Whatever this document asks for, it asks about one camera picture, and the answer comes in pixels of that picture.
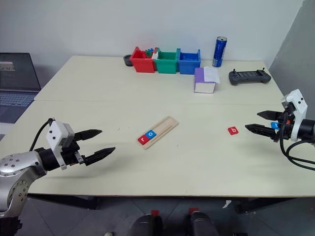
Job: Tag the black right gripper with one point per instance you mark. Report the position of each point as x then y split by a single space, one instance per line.
286 130

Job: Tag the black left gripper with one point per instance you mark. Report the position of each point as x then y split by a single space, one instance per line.
72 156

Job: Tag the red letter tile b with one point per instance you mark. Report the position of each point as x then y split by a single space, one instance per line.
233 130

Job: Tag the red letter tile r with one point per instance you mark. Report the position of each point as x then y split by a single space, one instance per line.
142 139

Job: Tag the blue letter tile o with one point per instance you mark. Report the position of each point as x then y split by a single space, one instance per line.
150 134

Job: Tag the wooden letter tray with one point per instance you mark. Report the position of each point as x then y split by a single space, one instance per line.
163 126

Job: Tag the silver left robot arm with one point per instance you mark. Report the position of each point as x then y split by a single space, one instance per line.
14 164

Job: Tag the dark grey handheld controller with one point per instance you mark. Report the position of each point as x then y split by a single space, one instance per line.
248 76

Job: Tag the white paper sheet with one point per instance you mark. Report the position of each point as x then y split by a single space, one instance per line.
211 75

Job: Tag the purple and white box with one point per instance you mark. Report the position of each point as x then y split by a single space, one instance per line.
203 86

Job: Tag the blue drink can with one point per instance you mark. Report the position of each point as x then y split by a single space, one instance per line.
219 52

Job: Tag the black round container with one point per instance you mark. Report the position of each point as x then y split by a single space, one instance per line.
127 61

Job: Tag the white paper scrap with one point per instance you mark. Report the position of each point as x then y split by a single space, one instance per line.
227 204

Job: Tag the red plastic bin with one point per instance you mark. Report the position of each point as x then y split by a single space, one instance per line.
142 65

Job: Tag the blue plastic bin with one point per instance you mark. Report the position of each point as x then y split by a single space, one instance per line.
188 67

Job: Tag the dark rounded shape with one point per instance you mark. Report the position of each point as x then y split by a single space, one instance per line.
201 225
146 225

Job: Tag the grey laptop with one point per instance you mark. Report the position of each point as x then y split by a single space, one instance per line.
17 73

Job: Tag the green building block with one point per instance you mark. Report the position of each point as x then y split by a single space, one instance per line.
148 54

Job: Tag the green plastic bin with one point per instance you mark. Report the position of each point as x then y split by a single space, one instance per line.
167 66

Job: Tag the white building block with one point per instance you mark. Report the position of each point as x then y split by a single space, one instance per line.
155 55

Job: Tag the blue building block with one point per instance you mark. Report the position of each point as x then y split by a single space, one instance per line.
152 49

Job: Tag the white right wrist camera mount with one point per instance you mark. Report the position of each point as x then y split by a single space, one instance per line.
298 100

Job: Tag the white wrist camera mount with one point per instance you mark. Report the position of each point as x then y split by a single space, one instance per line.
55 132
298 100

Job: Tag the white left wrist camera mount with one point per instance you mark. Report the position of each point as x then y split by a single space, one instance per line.
55 132

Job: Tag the black table frame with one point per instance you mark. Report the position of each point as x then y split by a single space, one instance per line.
73 201

